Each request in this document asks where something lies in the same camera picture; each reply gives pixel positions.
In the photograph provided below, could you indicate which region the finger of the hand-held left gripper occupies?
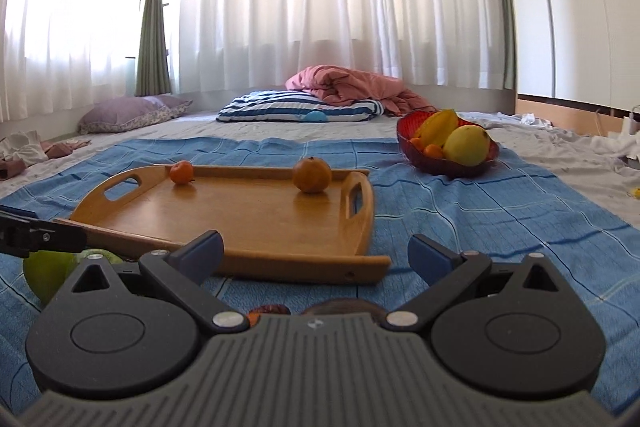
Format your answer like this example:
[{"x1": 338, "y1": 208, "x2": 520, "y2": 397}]
[{"x1": 0, "y1": 205, "x2": 90, "y2": 258}]

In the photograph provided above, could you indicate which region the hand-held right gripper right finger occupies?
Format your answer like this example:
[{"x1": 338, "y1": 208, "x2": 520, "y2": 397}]
[{"x1": 382, "y1": 234, "x2": 577, "y2": 334}]

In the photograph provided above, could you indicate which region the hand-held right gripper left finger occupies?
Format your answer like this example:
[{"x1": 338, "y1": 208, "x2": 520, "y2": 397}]
[{"x1": 64, "y1": 230, "x2": 251, "y2": 336}]

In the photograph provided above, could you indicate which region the wooden tray with handles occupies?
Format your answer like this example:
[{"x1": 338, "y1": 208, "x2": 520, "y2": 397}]
[{"x1": 52, "y1": 164, "x2": 392, "y2": 284}]

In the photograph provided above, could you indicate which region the dried red jujube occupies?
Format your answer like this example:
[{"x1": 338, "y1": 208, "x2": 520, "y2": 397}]
[{"x1": 249, "y1": 304, "x2": 292, "y2": 317}]

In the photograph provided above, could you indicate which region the blue checked blanket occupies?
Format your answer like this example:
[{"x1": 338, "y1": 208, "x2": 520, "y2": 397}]
[{"x1": 0, "y1": 137, "x2": 640, "y2": 410}]

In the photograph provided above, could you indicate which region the white crumpled garment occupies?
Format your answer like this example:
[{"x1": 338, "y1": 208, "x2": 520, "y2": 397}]
[{"x1": 0, "y1": 130, "x2": 49, "y2": 168}]

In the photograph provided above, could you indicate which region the red glass bowl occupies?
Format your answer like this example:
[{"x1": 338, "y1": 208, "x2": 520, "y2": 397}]
[{"x1": 396, "y1": 108, "x2": 501, "y2": 179}]

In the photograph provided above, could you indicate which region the yellow starfruit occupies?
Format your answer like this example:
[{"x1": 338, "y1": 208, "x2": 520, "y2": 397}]
[{"x1": 412, "y1": 108, "x2": 460, "y2": 148}]

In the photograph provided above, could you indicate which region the large orange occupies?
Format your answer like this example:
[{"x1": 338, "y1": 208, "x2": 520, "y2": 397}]
[{"x1": 292, "y1": 157, "x2": 333, "y2": 194}]

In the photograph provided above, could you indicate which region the purple pillow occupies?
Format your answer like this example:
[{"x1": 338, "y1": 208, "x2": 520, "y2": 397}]
[{"x1": 77, "y1": 94, "x2": 194, "y2": 134}]

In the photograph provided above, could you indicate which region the light grey bed sheet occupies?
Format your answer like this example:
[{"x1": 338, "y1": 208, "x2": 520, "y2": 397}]
[{"x1": 0, "y1": 109, "x2": 640, "y2": 228}]

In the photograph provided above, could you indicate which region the blue striped pillow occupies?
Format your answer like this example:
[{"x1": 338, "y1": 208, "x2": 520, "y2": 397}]
[{"x1": 216, "y1": 90, "x2": 386, "y2": 124}]

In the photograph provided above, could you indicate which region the pink quilt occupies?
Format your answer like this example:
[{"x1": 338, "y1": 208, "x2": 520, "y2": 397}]
[{"x1": 285, "y1": 65, "x2": 432, "y2": 116}]

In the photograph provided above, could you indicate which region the green curtain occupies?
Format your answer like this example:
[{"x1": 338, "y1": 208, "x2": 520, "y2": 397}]
[{"x1": 136, "y1": 0, "x2": 177, "y2": 98}]

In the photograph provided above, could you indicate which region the white charger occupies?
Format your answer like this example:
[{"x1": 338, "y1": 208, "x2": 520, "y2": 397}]
[{"x1": 619, "y1": 106, "x2": 640, "y2": 138}]

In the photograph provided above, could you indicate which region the wooden bed frame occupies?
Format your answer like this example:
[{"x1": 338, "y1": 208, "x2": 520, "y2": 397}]
[{"x1": 515, "y1": 93, "x2": 640, "y2": 128}]

